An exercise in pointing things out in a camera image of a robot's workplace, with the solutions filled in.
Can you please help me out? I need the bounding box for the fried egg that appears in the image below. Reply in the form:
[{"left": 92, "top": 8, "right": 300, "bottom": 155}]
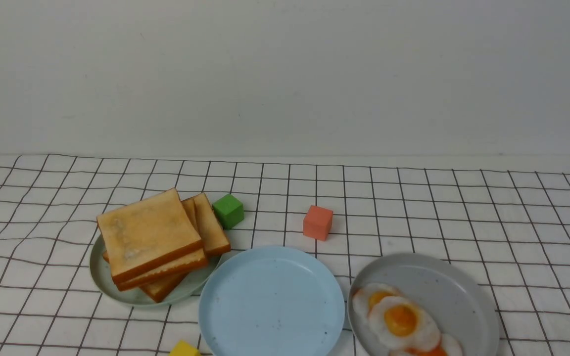
[
  {"left": 367, "top": 295, "right": 442, "bottom": 354},
  {"left": 388, "top": 334, "right": 464, "bottom": 356},
  {"left": 351, "top": 282, "right": 403, "bottom": 318}
]

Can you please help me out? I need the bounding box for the yellow cube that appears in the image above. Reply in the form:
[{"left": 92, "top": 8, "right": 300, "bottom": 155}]
[{"left": 168, "top": 341, "right": 201, "bottom": 356}]

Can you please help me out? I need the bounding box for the light blue plate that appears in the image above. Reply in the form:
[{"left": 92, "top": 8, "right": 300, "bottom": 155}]
[{"left": 198, "top": 246, "right": 346, "bottom": 356}]

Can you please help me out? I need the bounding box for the green cube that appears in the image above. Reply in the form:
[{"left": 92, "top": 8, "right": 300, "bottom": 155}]
[{"left": 212, "top": 194, "right": 244, "bottom": 230}]

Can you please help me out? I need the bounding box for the pale green plate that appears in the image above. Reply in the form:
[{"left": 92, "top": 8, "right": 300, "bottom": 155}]
[{"left": 89, "top": 236, "right": 224, "bottom": 309}]

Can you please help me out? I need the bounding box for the grey speckled plate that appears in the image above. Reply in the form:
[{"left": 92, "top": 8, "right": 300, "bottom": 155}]
[{"left": 347, "top": 253, "right": 500, "bottom": 356}]

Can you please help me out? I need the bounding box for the fried egg left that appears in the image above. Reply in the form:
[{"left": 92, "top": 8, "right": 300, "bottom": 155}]
[{"left": 351, "top": 282, "right": 403, "bottom": 318}]

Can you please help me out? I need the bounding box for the fried egg top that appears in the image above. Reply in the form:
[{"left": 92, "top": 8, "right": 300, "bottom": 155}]
[{"left": 367, "top": 295, "right": 442, "bottom": 354}]

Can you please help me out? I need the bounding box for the red cube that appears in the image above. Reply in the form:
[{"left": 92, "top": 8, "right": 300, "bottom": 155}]
[{"left": 302, "top": 205, "right": 334, "bottom": 241}]

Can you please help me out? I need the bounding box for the white checkered tablecloth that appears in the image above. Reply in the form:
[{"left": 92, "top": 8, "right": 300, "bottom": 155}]
[{"left": 0, "top": 155, "right": 570, "bottom": 356}]

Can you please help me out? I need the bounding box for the fried egg lower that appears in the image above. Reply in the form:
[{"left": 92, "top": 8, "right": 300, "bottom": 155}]
[{"left": 388, "top": 334, "right": 464, "bottom": 356}]

